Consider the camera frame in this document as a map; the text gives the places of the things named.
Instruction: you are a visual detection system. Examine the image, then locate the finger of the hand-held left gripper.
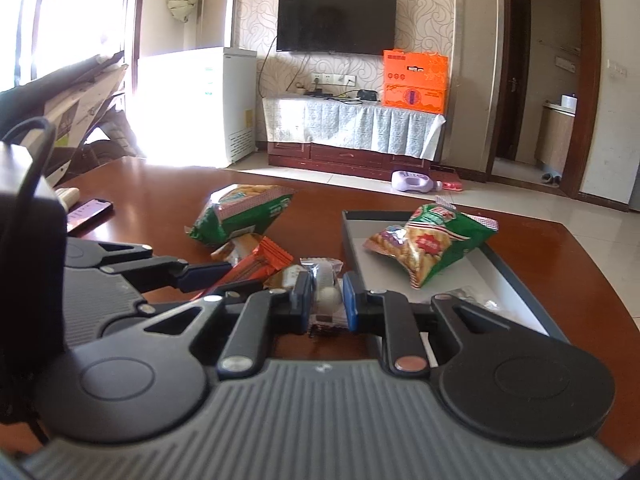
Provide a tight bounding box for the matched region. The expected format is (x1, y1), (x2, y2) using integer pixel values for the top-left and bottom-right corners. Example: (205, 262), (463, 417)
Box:
(97, 241), (234, 295)
(131, 282), (266, 318)

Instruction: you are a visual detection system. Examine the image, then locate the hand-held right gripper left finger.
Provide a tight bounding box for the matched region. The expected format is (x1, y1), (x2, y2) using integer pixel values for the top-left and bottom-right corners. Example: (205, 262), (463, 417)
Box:
(142, 271), (315, 380)

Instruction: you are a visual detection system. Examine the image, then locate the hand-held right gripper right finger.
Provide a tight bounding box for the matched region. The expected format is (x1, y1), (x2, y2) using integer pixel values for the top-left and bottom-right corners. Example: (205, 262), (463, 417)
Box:
(343, 270), (499, 376)

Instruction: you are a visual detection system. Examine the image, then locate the clear snack packet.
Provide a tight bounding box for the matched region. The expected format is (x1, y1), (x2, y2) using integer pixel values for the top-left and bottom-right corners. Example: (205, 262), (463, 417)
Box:
(299, 256), (351, 339)

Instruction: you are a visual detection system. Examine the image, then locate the grey tray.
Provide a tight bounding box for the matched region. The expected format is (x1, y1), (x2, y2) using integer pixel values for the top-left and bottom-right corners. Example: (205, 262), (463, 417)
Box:
(341, 209), (571, 347)

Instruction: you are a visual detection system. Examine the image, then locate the orange snack packet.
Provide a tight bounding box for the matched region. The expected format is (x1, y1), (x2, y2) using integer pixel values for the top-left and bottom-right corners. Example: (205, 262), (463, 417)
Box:
(211, 235), (294, 287)

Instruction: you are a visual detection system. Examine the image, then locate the green snack bag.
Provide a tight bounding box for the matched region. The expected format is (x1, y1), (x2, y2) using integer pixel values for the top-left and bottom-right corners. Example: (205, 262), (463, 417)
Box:
(186, 184), (296, 247)
(362, 199), (500, 290)

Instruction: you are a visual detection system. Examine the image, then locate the smartphone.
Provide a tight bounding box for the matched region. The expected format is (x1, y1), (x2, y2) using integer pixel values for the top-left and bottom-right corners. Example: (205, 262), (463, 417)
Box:
(66, 198), (115, 235)

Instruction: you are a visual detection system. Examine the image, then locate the cream plastic object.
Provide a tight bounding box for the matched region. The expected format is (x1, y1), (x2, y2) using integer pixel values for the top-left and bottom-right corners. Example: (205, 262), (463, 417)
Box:
(54, 187), (82, 209)

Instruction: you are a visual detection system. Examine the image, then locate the small clear plastic packet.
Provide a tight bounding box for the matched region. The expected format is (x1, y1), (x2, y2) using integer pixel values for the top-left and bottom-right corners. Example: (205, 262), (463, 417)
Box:
(439, 286), (502, 312)

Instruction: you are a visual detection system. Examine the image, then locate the electric scooter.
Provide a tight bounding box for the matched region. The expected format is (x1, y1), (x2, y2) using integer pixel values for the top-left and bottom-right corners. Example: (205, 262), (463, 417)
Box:
(0, 52), (147, 187)

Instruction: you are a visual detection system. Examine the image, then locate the white chest freezer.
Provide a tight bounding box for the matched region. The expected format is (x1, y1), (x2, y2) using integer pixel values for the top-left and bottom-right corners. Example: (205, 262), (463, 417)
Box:
(137, 46), (259, 169)

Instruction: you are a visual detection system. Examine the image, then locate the pale patterned cabinet cloth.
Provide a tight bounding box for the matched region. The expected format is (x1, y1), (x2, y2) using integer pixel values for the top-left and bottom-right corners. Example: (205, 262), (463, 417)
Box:
(262, 95), (446, 161)

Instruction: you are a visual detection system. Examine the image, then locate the orange gift box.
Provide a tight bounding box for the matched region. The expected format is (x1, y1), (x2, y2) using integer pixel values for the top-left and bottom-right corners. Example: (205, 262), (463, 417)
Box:
(382, 49), (450, 113)

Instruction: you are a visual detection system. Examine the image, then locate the wooden kitchen cabinet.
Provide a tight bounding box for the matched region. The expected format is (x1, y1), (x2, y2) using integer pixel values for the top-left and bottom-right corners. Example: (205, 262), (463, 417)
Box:
(534, 102), (576, 164)

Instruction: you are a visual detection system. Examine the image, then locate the dark wooden door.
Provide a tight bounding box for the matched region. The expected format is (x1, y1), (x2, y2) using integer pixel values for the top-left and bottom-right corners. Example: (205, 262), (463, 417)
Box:
(507, 0), (532, 159)

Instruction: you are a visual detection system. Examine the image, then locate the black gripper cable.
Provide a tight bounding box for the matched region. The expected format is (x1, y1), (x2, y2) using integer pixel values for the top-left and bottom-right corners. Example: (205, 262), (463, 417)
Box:
(0, 117), (57, 201)

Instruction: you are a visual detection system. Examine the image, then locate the black television cable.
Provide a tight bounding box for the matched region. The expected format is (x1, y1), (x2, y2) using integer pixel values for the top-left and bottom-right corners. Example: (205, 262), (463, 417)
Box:
(257, 35), (282, 102)

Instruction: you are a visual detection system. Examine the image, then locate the black wall television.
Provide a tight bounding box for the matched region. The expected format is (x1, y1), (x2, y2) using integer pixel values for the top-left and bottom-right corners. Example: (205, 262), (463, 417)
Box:
(276, 0), (398, 56)

